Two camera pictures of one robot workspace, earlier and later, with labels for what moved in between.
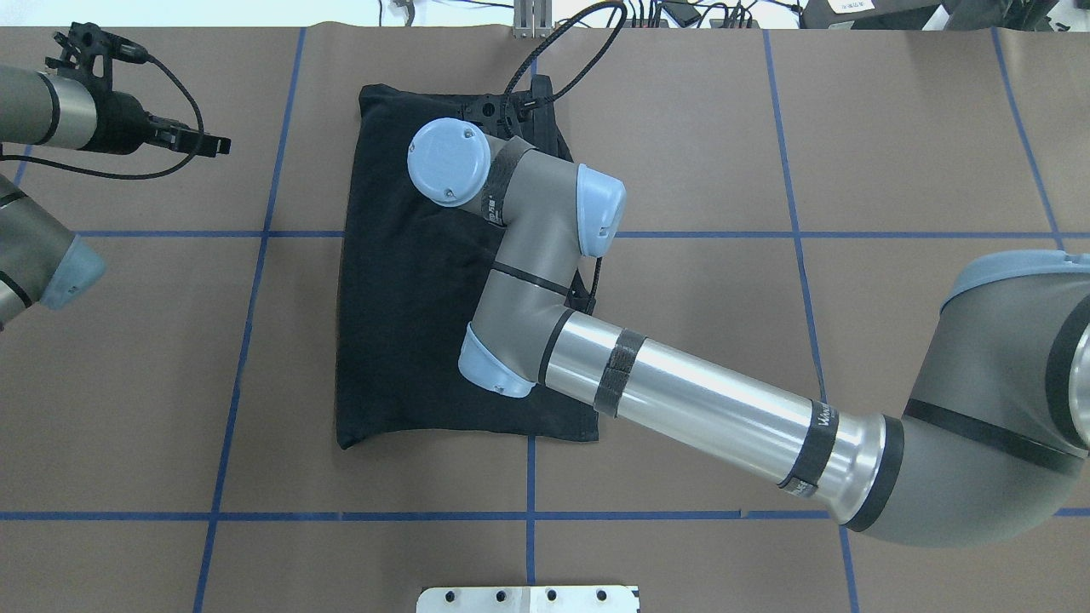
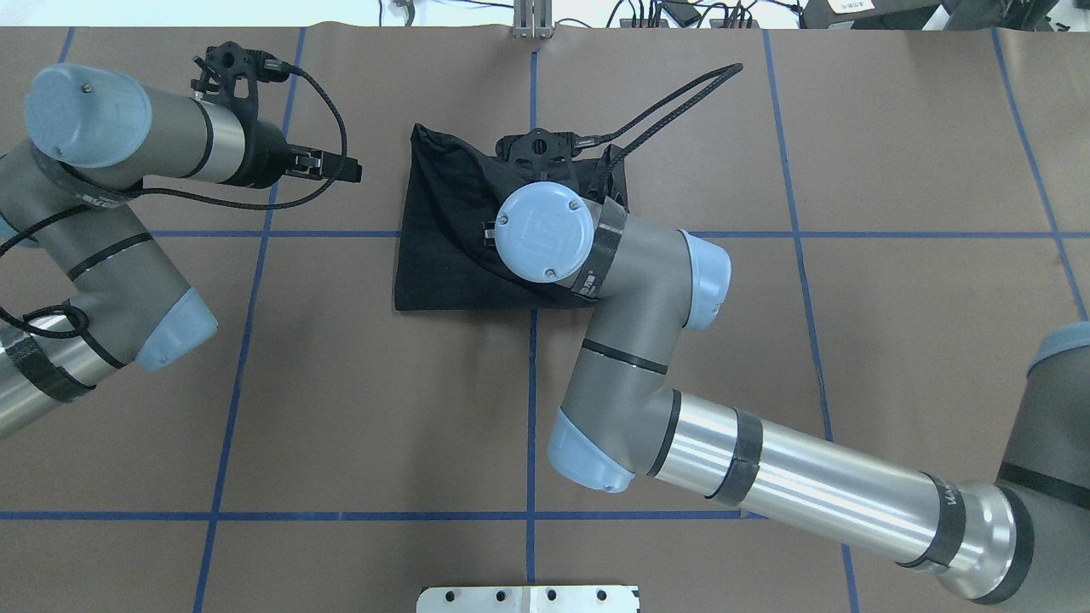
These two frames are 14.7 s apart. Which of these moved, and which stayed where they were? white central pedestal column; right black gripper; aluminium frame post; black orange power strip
Moved: right black gripper
Stayed: aluminium frame post; white central pedestal column; black orange power strip
